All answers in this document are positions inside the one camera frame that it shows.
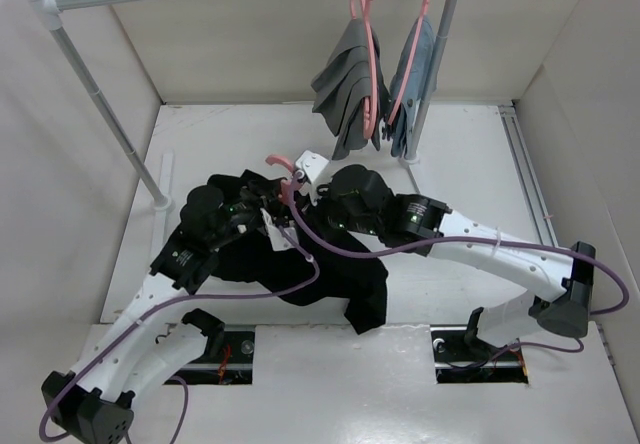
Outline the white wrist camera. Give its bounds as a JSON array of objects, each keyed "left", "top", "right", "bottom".
[
  {"left": 261, "top": 209, "right": 298, "bottom": 252},
  {"left": 294, "top": 150, "right": 330, "bottom": 202}
]

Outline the pink hanger with grey shirt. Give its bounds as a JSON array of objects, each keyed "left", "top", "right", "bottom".
[{"left": 349, "top": 0, "right": 380, "bottom": 140}]

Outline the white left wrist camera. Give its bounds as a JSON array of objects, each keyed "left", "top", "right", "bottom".
[{"left": 261, "top": 209, "right": 298, "bottom": 252}]

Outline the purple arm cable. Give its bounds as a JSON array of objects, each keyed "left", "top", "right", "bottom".
[
  {"left": 38, "top": 223, "right": 321, "bottom": 440},
  {"left": 288, "top": 171, "right": 631, "bottom": 318}
]

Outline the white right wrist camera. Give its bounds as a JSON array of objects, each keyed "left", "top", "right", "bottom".
[{"left": 294, "top": 150, "right": 330, "bottom": 202}]

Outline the aluminium rail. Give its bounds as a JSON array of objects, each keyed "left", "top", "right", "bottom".
[{"left": 498, "top": 105, "right": 558, "bottom": 247}]

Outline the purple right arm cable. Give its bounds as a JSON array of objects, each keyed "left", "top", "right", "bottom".
[{"left": 288, "top": 171, "right": 631, "bottom": 318}]

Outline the black t shirt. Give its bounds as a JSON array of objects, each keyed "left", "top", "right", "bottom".
[{"left": 207, "top": 170, "right": 388, "bottom": 334}]

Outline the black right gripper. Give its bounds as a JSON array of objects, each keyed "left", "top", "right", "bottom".
[{"left": 294, "top": 176, "right": 380, "bottom": 243}]

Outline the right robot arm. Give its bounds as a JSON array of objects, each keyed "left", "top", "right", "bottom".
[{"left": 318, "top": 165, "right": 595, "bottom": 358}]

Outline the pink plastic hanger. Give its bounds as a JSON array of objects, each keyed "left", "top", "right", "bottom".
[{"left": 265, "top": 154, "right": 302, "bottom": 205}]

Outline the pink hanger with blue shirt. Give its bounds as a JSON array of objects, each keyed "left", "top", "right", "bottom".
[{"left": 386, "top": 0, "right": 431, "bottom": 126}]

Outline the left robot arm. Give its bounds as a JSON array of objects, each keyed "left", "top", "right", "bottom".
[{"left": 39, "top": 176, "right": 284, "bottom": 443}]

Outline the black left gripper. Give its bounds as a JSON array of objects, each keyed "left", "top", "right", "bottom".
[{"left": 208, "top": 178, "right": 290, "bottom": 250}]

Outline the light blue shirt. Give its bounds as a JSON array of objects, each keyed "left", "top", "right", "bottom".
[{"left": 384, "top": 16, "right": 435, "bottom": 158}]

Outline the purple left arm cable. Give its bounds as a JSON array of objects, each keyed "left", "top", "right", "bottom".
[{"left": 38, "top": 223, "right": 321, "bottom": 440}]

